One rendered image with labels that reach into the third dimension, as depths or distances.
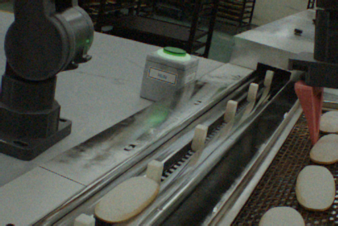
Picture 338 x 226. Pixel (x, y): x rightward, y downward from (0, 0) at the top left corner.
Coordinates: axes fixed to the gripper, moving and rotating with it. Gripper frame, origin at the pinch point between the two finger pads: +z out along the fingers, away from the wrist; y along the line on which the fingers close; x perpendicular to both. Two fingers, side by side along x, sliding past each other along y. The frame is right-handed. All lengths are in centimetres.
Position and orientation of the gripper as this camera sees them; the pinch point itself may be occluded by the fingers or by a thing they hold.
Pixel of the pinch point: (331, 140)
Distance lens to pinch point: 59.8
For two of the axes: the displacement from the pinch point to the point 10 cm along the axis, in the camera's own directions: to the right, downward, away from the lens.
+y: -8.7, -1.5, 4.7
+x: -4.9, 2.3, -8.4
